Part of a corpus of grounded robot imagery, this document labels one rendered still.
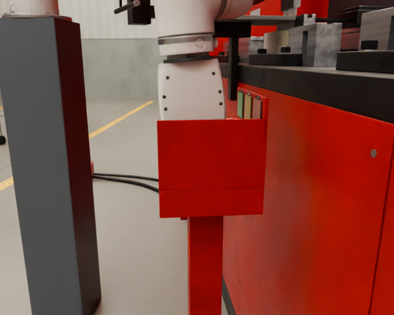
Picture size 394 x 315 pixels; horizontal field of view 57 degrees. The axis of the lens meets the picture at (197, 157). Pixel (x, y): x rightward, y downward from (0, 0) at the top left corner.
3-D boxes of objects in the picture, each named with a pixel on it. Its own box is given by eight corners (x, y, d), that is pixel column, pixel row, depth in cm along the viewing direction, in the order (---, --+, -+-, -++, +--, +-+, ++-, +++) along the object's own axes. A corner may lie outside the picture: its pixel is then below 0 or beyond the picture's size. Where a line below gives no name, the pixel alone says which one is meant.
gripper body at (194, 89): (217, 49, 58) (222, 119, 61) (153, 54, 57) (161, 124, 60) (226, 47, 51) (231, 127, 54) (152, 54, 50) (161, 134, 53)
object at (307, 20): (276, 32, 111) (276, 21, 110) (286, 32, 111) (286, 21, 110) (303, 26, 91) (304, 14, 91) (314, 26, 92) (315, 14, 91)
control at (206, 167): (160, 177, 75) (157, 87, 70) (237, 175, 76) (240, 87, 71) (159, 218, 55) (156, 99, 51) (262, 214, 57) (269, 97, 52)
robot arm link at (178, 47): (213, 35, 58) (215, 55, 59) (157, 40, 57) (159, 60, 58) (222, 32, 50) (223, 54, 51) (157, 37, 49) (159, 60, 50)
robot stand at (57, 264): (33, 327, 126) (-10, 17, 100) (57, 294, 143) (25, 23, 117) (84, 330, 124) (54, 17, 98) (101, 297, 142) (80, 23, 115)
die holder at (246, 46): (222, 61, 184) (223, 42, 181) (234, 61, 184) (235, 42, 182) (249, 63, 136) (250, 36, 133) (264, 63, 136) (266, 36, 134)
